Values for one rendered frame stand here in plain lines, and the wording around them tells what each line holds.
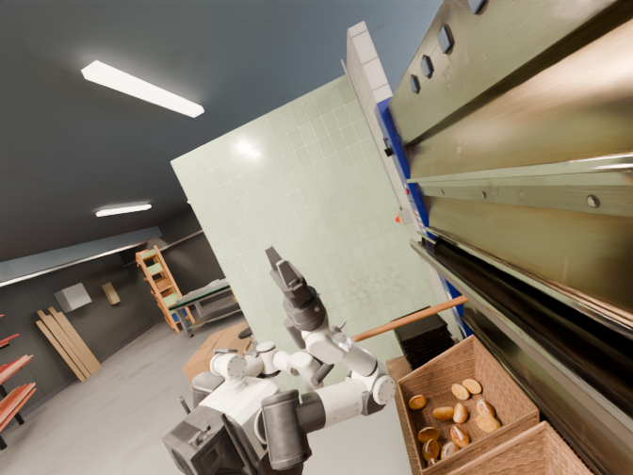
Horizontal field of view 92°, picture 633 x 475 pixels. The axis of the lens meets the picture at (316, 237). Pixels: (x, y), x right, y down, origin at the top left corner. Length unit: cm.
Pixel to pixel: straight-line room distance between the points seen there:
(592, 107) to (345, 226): 211
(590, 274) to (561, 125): 27
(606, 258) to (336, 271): 212
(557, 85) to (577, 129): 9
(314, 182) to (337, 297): 100
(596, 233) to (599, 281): 8
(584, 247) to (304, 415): 68
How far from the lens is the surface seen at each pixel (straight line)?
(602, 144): 55
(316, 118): 256
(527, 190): 77
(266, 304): 279
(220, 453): 94
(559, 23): 59
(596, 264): 71
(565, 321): 81
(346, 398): 90
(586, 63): 60
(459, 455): 147
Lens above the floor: 183
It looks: 7 degrees down
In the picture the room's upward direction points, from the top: 24 degrees counter-clockwise
